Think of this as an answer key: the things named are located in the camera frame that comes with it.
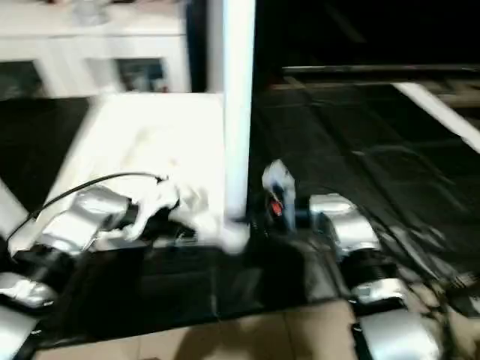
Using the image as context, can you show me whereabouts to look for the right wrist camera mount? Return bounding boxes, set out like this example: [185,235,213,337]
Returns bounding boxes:
[262,159,297,230]

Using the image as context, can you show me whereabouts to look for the black metal rail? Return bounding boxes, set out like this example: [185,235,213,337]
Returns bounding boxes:
[280,64,480,74]

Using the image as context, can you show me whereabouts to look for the white glass-door cabinet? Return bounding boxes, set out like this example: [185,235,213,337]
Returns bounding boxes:
[0,0,191,101]

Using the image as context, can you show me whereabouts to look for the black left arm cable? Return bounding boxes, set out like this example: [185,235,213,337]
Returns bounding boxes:
[7,171,162,241]

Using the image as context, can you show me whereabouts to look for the black work mat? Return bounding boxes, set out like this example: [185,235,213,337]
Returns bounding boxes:
[0,78,480,346]

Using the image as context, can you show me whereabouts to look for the white plastic table top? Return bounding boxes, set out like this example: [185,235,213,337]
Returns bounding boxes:
[7,91,251,257]

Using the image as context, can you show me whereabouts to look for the white plastic table leg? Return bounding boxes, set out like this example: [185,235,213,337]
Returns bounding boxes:
[84,48,117,102]
[205,0,227,95]
[0,179,32,234]
[220,0,257,226]

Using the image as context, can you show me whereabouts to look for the white flat strip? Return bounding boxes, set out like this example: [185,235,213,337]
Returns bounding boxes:
[393,81,480,155]

